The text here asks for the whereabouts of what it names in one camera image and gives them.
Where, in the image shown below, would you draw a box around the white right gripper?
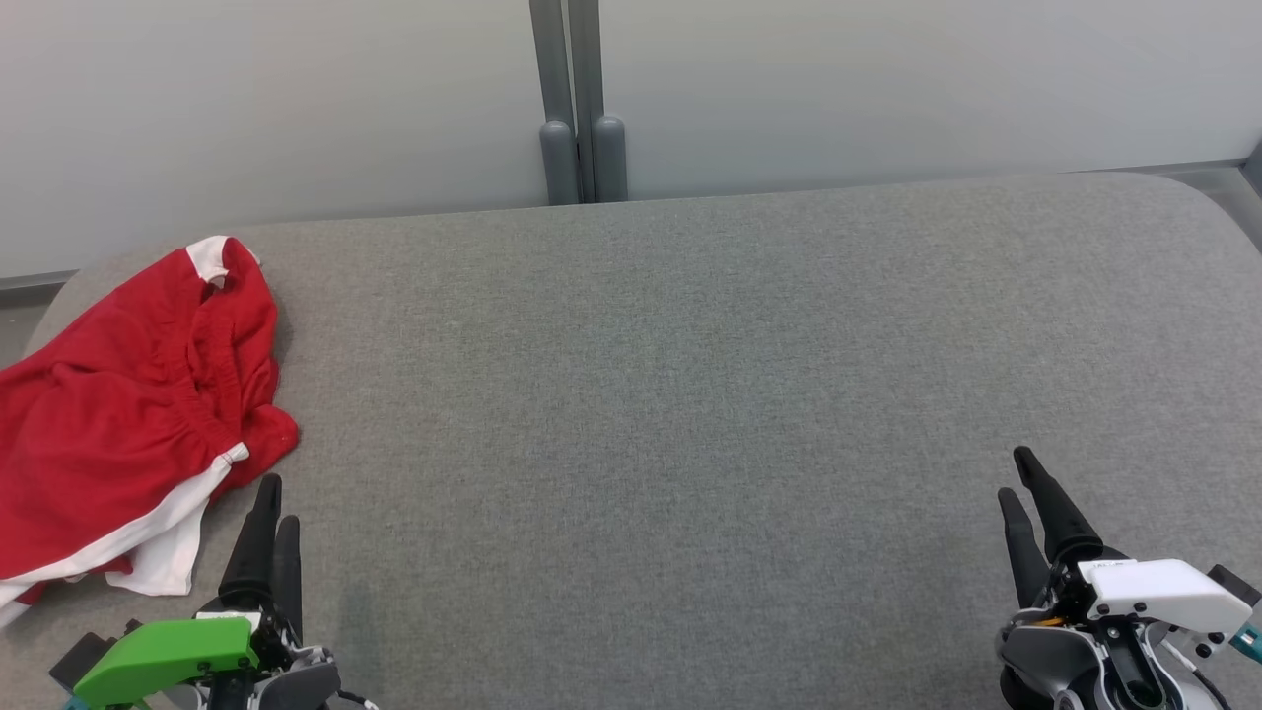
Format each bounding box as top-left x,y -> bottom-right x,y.
998,447 -> 1253,660

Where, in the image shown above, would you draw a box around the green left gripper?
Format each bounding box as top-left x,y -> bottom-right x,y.
74,473 -> 304,707

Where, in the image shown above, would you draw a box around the red shorts with white trim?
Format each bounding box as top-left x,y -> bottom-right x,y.
0,235 -> 300,629

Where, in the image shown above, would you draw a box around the white partition panel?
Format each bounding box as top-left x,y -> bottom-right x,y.
0,0 -> 553,280
596,0 -> 1262,202

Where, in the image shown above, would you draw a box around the grey partition post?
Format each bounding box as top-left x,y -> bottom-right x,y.
529,0 -> 581,206
568,0 -> 629,203

